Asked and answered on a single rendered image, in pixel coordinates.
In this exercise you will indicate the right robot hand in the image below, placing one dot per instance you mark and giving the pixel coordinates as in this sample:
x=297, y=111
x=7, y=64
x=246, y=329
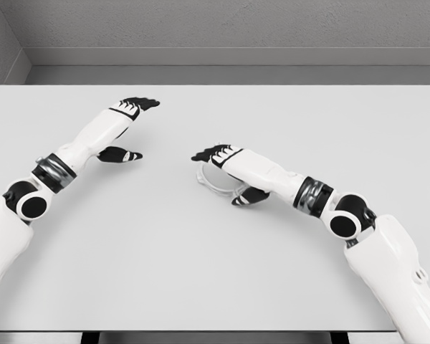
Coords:
x=254, y=168

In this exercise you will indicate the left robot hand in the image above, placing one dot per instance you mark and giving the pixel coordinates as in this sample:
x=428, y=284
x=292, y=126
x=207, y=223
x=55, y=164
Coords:
x=104, y=125

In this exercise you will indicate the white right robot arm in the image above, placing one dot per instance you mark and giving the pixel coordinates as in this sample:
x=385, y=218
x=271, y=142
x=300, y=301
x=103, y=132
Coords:
x=380, y=258

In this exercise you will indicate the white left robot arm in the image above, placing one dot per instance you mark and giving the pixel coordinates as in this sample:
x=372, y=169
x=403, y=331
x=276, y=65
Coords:
x=7, y=229

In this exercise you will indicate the white PVC pipe clamp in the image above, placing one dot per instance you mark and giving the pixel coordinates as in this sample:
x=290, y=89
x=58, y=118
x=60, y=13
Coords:
x=200, y=177

